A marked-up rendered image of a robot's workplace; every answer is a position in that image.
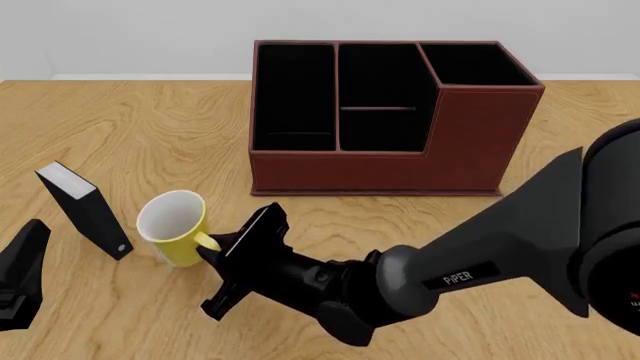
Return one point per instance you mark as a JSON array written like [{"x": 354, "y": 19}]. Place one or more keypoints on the black book with white pages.
[{"x": 95, "y": 217}]

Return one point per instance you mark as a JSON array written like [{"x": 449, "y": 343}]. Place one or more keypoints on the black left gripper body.
[{"x": 17, "y": 313}]

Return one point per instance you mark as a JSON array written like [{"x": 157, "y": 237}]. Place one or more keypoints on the yellow and white mug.
[{"x": 182, "y": 251}]

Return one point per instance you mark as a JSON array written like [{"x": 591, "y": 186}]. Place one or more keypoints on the grey and black right robot arm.
[{"x": 500, "y": 240}]

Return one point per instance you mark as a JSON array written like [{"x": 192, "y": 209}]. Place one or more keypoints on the red-brown desk caddy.
[{"x": 470, "y": 131}]

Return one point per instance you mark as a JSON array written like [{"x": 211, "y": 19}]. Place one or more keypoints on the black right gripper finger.
[
  {"x": 226, "y": 240},
  {"x": 215, "y": 260}
]

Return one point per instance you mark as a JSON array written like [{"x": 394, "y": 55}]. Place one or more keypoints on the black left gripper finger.
[{"x": 25, "y": 258}]

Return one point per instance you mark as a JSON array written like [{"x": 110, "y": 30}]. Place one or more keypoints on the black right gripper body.
[{"x": 252, "y": 247}]

